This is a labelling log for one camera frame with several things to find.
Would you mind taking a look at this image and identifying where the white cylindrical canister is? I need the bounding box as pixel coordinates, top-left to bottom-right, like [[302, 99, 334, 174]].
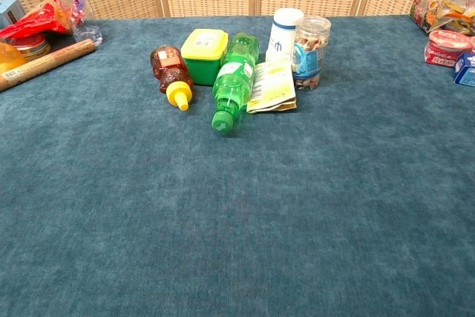
[[265, 7, 305, 64]]

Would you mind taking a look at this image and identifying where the red plastic snack bag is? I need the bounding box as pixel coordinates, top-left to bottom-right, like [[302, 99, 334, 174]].
[[0, 0, 74, 40]]

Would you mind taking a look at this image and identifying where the brown cardboard roll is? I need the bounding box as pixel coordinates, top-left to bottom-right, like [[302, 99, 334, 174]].
[[0, 38, 96, 93]]

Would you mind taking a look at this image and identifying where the colourful patterned snack bag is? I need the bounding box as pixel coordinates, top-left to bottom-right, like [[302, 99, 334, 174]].
[[409, 0, 475, 37]]

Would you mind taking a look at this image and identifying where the orange plastic bag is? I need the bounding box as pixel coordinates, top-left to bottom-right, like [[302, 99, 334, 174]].
[[0, 42, 29, 76]]

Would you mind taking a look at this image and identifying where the green plastic soda bottle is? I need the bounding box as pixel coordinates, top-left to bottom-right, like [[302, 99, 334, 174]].
[[211, 32, 261, 134]]

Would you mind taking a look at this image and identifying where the blue and white carton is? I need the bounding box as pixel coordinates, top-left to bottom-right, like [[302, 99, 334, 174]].
[[452, 50, 475, 88]]

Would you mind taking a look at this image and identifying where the round tin can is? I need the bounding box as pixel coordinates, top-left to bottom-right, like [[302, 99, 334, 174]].
[[7, 33, 51, 60]]

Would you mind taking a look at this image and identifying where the red instant noodle cup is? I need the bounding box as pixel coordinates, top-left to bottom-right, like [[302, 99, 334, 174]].
[[424, 29, 474, 69]]

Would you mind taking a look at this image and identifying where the yellow and white snack pouch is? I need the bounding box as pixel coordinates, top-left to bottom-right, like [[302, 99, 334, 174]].
[[246, 57, 298, 114]]

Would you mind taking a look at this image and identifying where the honey bottle with yellow cap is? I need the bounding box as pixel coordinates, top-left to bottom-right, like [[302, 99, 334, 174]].
[[150, 45, 194, 111]]

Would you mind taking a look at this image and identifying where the blue grey box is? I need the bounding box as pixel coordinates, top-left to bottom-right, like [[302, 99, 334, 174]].
[[0, 0, 27, 30]]

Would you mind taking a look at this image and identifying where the teal fabric tablecloth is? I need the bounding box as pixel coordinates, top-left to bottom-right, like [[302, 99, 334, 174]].
[[0, 15, 475, 317]]

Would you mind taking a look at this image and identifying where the clear jar of snacks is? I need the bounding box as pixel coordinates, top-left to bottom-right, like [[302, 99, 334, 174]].
[[292, 15, 332, 92]]

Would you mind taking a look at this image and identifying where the green box with yellow lid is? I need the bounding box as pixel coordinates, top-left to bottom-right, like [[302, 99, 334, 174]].
[[180, 28, 229, 87]]

